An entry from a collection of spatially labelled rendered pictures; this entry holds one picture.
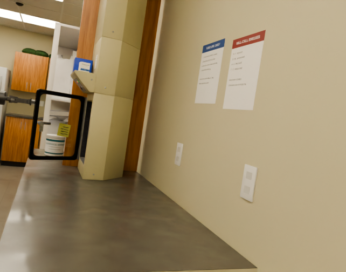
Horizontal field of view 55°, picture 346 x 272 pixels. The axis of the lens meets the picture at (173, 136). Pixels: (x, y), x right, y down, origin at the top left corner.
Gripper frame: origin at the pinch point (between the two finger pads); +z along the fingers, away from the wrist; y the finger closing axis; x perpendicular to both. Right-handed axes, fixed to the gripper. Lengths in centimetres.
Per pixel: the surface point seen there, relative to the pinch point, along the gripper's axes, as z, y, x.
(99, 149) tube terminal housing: 34.5, -21.2, 19.8
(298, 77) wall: 70, -126, -19
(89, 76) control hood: 23.7, -21.1, -18.0
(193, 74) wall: 70, -50, -26
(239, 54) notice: 70, -91, -30
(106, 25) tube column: 29, -21, -46
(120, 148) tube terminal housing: 48, -11, 19
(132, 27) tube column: 44, -15, -50
